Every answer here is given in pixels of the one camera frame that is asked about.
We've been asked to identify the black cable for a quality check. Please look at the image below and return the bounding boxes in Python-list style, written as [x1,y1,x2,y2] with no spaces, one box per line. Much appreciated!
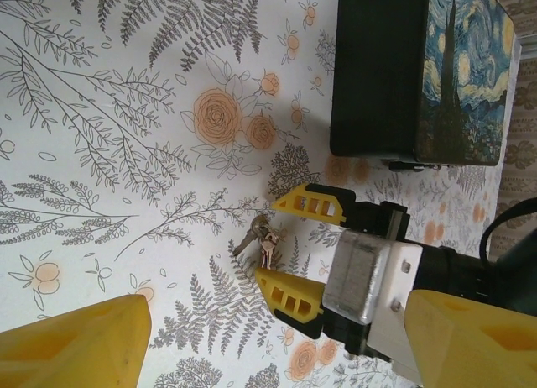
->
[479,197,537,272]

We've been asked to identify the metal keys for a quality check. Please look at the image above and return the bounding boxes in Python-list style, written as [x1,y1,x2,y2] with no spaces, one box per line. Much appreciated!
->
[232,213,289,272]

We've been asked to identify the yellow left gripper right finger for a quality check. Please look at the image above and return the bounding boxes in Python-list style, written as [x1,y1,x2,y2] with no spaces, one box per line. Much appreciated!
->
[404,289,537,388]

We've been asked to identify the floral tablecloth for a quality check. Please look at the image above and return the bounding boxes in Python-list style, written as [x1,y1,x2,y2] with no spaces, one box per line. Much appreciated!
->
[0,0,524,388]

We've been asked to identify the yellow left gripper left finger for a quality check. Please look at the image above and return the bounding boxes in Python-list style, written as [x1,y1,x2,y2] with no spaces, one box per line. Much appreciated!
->
[0,293,154,388]

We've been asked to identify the black box with painted lid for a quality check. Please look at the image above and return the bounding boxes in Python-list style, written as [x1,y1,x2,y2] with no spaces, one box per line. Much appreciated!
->
[329,0,515,170]

